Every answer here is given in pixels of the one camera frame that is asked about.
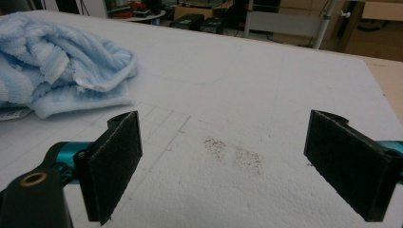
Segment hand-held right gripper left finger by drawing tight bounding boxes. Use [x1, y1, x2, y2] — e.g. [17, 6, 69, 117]
[73, 110, 144, 226]

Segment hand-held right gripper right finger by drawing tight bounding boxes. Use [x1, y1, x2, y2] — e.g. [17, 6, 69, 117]
[303, 109, 403, 222]

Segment light blue striped towel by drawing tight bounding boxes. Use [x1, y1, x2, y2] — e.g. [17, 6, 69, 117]
[0, 11, 140, 122]

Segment white metal desk stand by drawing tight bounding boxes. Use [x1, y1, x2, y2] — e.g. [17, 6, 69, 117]
[242, 0, 337, 50]

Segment round white table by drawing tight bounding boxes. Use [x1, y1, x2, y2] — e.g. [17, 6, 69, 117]
[107, 9, 167, 23]

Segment small cardboard box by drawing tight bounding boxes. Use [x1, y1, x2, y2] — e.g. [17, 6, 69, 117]
[173, 2, 234, 21]

